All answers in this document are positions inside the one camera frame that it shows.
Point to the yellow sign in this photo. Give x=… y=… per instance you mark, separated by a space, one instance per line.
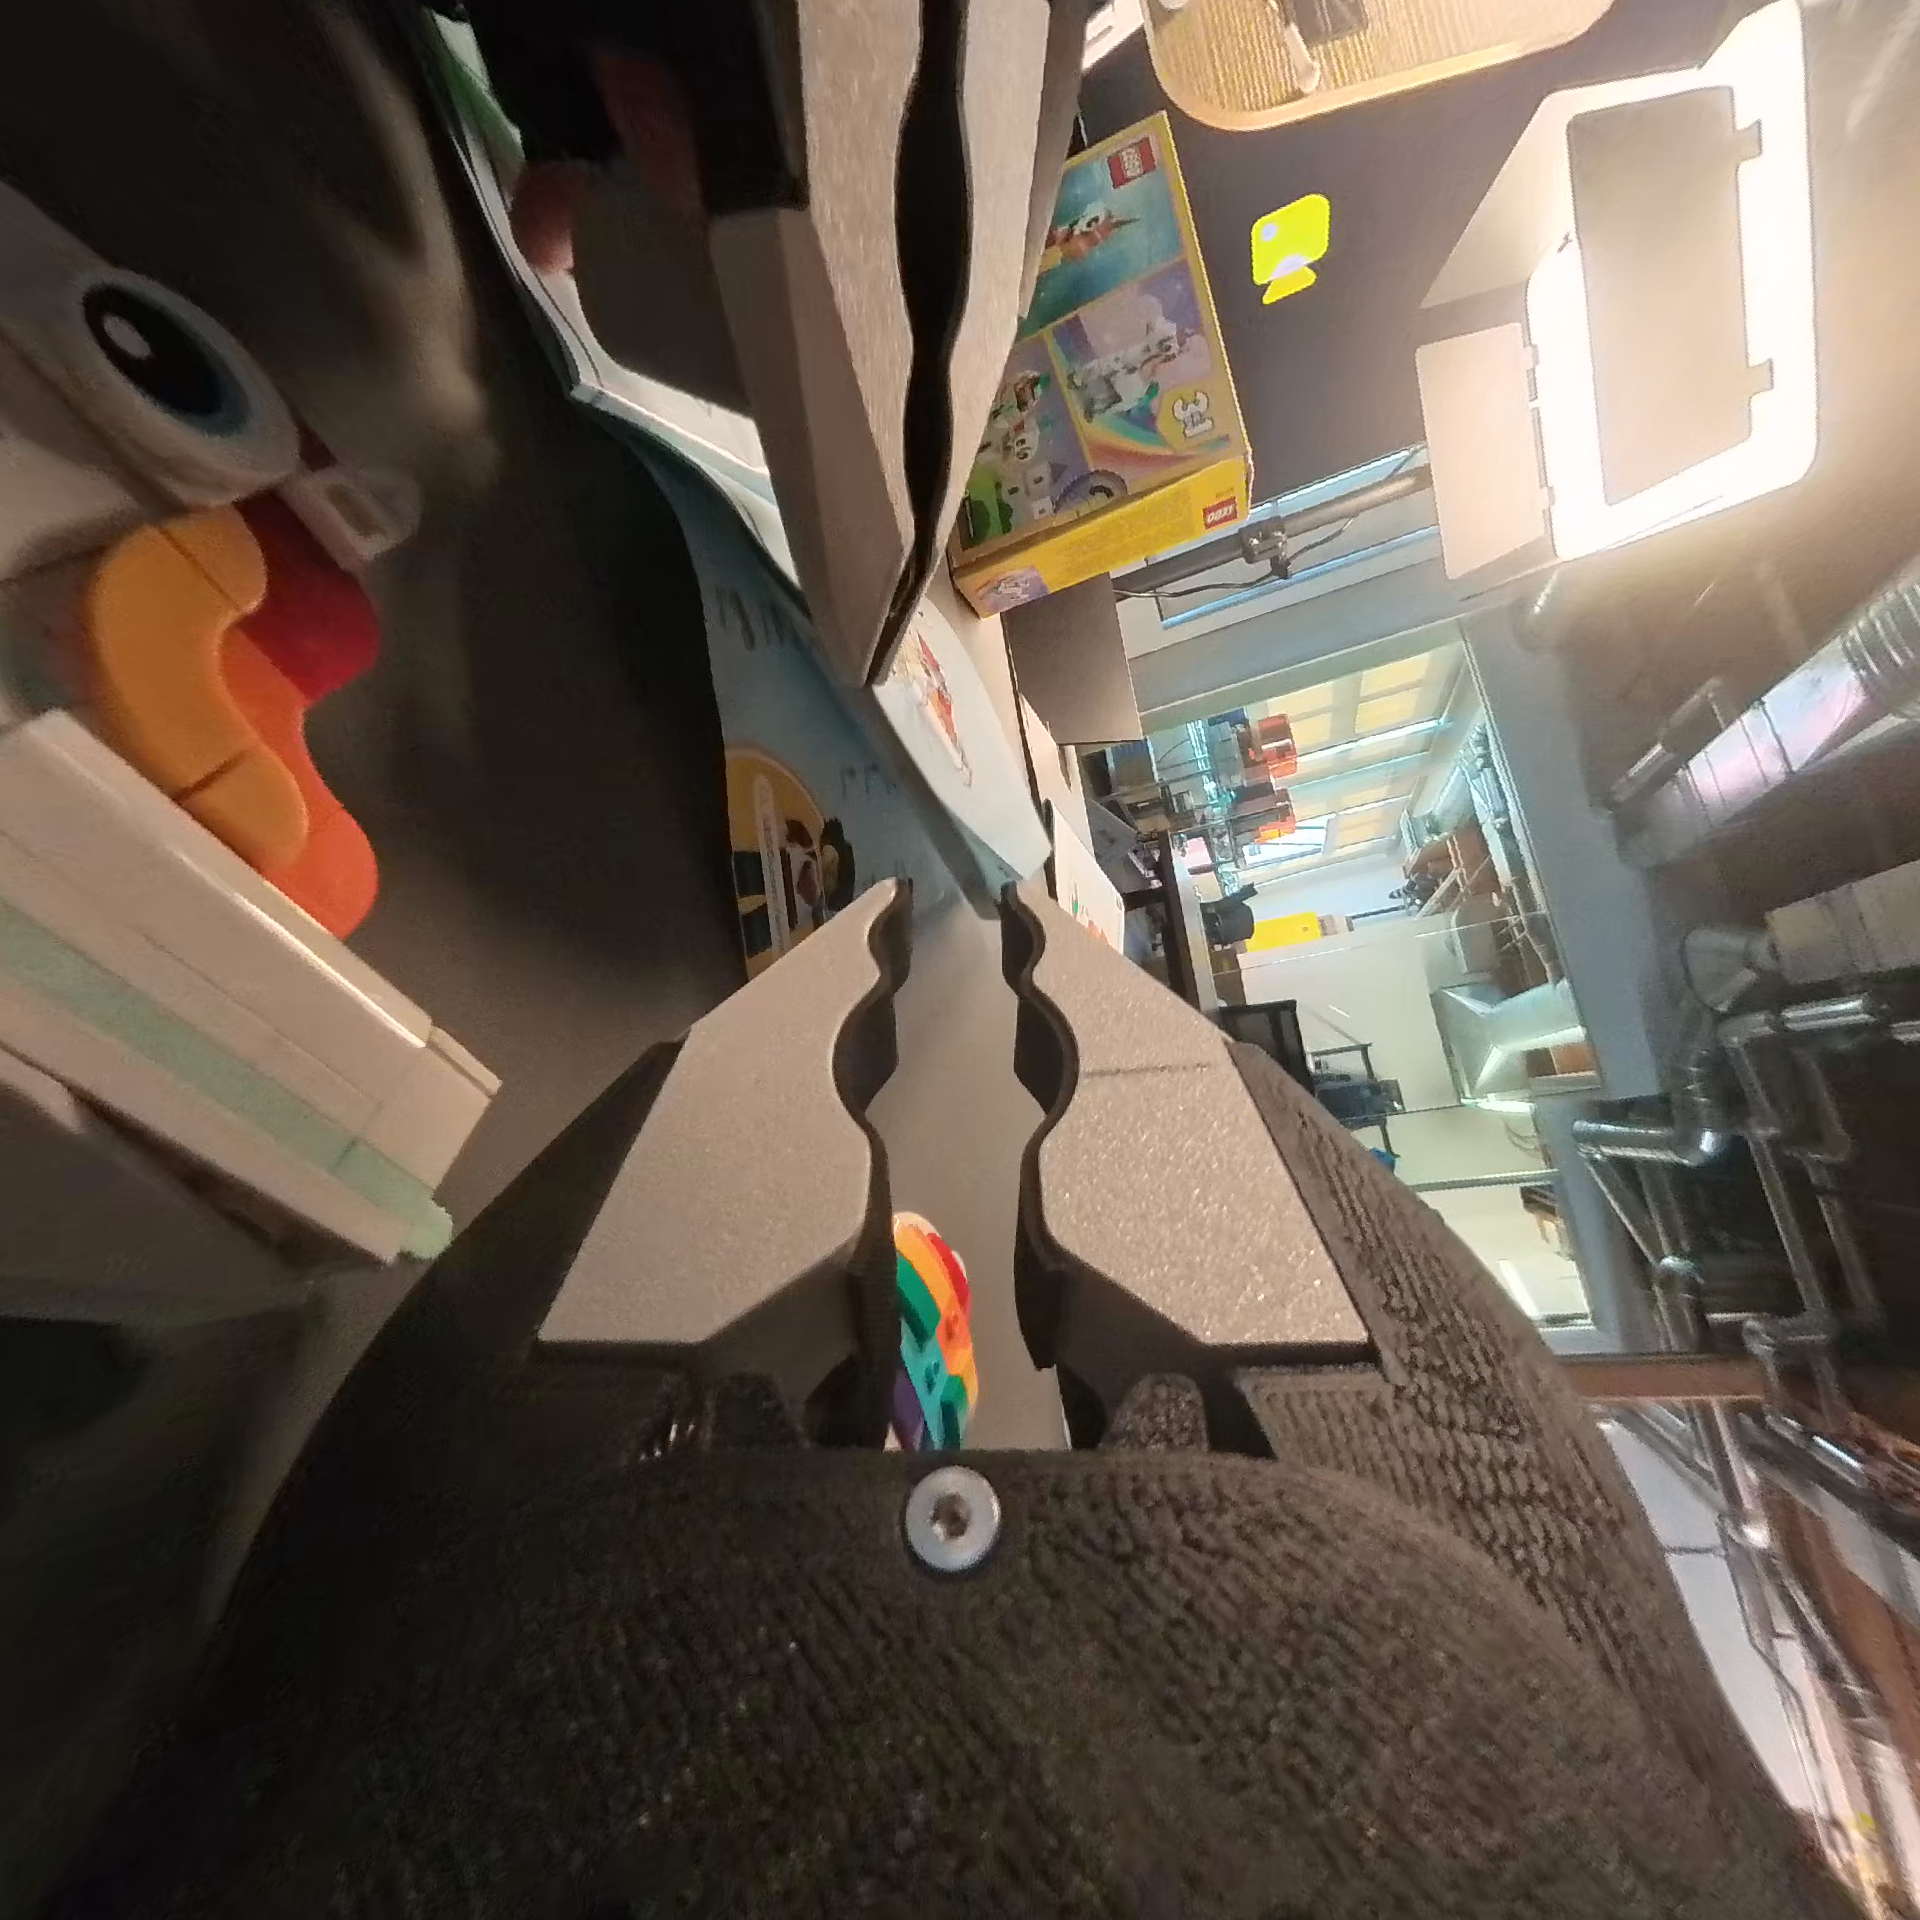
x=1292 y=931

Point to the cluster of metal ceiling pipes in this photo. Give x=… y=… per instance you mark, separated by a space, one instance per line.
x=1724 y=1050

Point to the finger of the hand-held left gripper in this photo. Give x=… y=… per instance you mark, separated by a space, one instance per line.
x=1003 y=227
x=839 y=377

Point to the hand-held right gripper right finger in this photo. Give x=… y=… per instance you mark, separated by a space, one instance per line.
x=1200 y=1199

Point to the booklet with colourful cover picture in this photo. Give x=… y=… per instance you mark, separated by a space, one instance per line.
x=928 y=698

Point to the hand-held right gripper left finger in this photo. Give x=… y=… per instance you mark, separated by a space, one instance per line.
x=719 y=1199

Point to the lit studio light panel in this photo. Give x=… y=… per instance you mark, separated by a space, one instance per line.
x=1499 y=436

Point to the ribbed silver ventilation duct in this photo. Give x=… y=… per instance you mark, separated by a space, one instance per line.
x=1847 y=916
x=1801 y=720

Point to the light blue instruction booklet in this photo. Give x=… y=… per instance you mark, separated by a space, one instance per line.
x=764 y=707

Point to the white lego unicorn model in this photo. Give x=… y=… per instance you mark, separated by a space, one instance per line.
x=181 y=961

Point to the black light stand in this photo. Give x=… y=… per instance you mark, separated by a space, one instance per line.
x=1275 y=544

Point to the yellow lego set box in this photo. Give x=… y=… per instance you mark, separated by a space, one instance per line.
x=1140 y=421

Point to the yellow wall sticker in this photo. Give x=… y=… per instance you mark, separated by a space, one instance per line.
x=1292 y=239

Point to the person's left hand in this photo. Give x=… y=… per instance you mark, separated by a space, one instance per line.
x=548 y=218

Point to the rainbow lego piece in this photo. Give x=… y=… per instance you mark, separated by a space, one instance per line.
x=932 y=1336

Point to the orange lit machine enclosure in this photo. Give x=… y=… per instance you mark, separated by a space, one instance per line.
x=1268 y=744

